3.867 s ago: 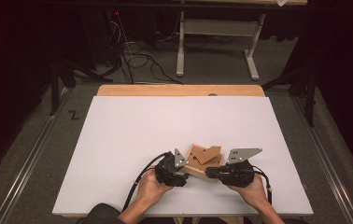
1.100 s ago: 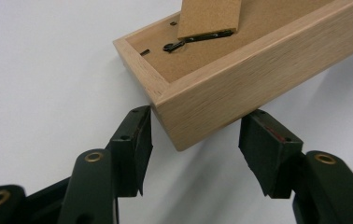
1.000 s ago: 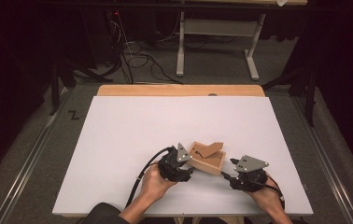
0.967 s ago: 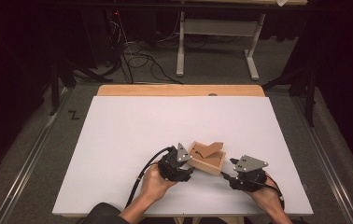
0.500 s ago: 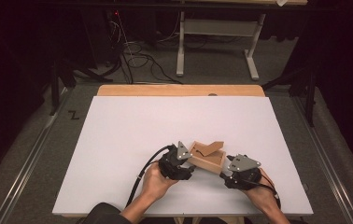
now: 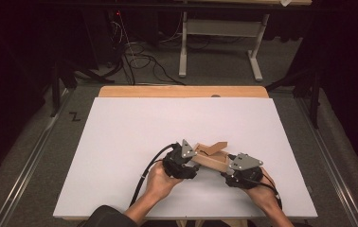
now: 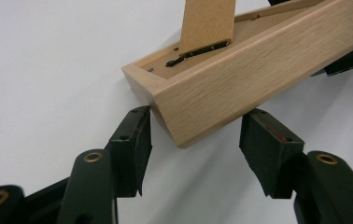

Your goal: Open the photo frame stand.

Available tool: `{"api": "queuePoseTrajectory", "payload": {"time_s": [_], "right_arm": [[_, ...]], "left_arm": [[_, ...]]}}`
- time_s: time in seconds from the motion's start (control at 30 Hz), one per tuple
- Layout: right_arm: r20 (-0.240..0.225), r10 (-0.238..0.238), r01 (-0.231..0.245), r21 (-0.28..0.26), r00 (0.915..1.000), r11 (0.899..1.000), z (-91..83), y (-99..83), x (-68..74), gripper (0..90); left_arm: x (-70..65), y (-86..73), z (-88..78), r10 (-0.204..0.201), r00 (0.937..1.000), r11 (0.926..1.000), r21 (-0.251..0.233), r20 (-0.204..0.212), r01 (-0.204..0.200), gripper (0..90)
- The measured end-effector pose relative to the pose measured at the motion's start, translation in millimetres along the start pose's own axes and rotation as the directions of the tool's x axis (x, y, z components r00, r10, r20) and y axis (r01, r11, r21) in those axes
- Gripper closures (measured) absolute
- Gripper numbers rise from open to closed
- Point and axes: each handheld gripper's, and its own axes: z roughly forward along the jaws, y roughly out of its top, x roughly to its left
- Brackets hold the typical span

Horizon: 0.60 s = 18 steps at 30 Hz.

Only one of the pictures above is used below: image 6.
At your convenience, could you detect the white desk frame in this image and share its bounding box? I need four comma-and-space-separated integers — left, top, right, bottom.
178, 0, 313, 82

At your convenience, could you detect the white table mat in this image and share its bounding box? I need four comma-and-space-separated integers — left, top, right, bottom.
52, 96, 318, 219

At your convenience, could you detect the dark sleeve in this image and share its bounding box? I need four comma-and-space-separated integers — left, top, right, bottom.
83, 204, 139, 227

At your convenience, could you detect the black metal stand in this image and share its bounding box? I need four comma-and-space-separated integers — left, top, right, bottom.
49, 60, 116, 118
265, 67, 324, 130

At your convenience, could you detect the person's left hand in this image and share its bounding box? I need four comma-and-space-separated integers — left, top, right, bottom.
143, 160, 185, 203

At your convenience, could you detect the wooden table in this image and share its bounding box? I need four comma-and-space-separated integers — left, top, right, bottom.
61, 85, 313, 227

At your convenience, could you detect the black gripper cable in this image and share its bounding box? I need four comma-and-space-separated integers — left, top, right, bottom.
129, 143, 180, 208
249, 176, 284, 211

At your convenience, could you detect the metal floor rail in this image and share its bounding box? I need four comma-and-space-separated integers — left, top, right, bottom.
0, 89, 74, 227
295, 97, 358, 227

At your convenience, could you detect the square wooden box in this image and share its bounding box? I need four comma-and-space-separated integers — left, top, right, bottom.
190, 142, 232, 173

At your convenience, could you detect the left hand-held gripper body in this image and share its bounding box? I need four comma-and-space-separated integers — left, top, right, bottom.
162, 139, 200, 181

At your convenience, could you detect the brown wooden panel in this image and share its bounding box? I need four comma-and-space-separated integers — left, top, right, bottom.
204, 141, 228, 156

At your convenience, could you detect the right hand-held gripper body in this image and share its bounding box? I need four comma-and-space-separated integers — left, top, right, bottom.
225, 152, 265, 190

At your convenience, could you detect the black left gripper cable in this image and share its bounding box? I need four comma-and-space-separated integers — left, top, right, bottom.
129, 143, 180, 208

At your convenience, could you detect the person's right hand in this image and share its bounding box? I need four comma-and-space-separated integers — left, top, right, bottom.
244, 166, 279, 213

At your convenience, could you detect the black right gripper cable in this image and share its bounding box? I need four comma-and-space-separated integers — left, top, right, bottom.
249, 176, 284, 211

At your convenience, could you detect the tangle of floor cables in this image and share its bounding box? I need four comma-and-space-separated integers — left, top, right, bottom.
107, 12, 188, 86

